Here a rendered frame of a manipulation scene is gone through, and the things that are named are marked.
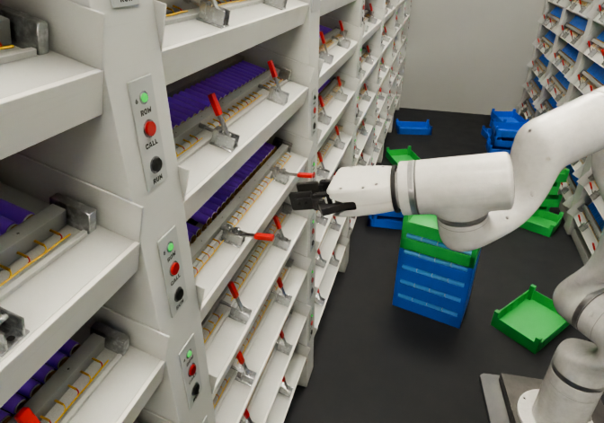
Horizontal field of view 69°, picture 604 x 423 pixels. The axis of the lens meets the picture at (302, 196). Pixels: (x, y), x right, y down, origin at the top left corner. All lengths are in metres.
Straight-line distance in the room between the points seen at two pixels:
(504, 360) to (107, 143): 1.77
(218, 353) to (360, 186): 0.43
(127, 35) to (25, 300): 0.26
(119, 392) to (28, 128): 0.35
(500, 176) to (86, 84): 0.51
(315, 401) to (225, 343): 0.87
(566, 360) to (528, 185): 0.61
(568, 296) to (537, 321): 1.03
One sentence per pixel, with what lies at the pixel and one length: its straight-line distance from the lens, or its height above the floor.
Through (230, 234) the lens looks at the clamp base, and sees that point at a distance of 0.81.
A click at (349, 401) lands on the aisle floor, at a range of 1.73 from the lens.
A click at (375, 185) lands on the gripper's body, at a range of 0.66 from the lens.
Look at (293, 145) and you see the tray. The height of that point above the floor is 0.95.
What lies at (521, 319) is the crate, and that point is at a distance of 2.21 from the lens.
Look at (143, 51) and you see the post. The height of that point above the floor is 1.31.
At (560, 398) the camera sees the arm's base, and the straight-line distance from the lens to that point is 1.33.
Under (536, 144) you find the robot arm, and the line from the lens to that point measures 0.74.
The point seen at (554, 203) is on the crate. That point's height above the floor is 0.11.
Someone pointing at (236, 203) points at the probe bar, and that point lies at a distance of 0.88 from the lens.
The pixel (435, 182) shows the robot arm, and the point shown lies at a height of 1.11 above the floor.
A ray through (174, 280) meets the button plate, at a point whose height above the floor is 1.02.
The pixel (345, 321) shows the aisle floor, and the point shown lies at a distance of 1.99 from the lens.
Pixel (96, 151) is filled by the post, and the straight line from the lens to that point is 0.50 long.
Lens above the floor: 1.39
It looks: 29 degrees down
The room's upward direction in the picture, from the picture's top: straight up
